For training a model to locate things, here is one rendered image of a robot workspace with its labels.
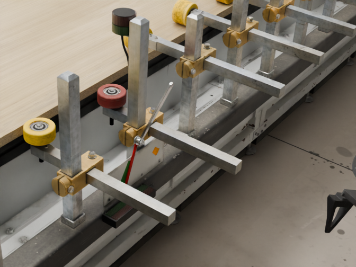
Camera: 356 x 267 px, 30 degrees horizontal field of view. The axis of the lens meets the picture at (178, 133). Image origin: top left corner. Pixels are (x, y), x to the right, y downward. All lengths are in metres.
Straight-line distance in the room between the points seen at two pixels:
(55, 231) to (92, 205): 0.13
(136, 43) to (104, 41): 0.49
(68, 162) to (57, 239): 0.21
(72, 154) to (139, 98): 0.25
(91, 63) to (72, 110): 0.50
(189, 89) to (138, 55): 0.33
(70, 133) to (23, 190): 0.37
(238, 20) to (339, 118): 1.64
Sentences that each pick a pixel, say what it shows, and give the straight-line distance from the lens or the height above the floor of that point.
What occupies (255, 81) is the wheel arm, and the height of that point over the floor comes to 0.96.
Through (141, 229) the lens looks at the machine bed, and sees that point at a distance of 2.50.
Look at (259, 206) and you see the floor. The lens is 2.90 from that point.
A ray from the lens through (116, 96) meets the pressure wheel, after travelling 1.81.
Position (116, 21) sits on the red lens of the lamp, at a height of 1.16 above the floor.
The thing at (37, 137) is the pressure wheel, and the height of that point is 0.90.
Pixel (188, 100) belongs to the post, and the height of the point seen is 0.84.
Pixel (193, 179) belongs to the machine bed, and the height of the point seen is 0.17.
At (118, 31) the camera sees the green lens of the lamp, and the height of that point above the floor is 1.14.
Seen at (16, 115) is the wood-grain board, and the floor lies 0.90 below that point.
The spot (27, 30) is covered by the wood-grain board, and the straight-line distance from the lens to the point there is 2.18.
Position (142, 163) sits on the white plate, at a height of 0.75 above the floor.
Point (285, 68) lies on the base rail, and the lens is 2.47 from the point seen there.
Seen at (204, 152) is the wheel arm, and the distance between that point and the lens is 1.70.
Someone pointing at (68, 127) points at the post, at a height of 1.00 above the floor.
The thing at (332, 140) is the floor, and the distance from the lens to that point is 3.41.
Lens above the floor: 1.85
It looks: 34 degrees down
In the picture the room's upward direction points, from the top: 4 degrees clockwise
